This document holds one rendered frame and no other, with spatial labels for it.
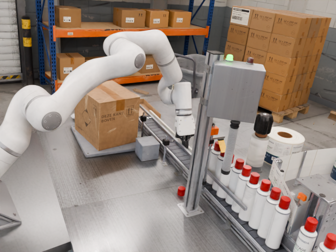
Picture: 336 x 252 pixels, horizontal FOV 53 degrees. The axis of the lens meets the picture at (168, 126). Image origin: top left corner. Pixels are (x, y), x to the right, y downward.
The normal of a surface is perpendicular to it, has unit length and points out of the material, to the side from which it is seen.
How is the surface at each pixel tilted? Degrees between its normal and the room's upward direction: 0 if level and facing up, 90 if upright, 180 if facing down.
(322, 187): 0
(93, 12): 90
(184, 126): 70
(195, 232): 0
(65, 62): 90
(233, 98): 90
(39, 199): 0
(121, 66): 106
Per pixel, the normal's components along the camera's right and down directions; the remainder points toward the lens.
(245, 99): -0.15, 0.40
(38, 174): 0.10, -0.91
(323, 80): -0.82, 0.16
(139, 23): 0.57, 0.41
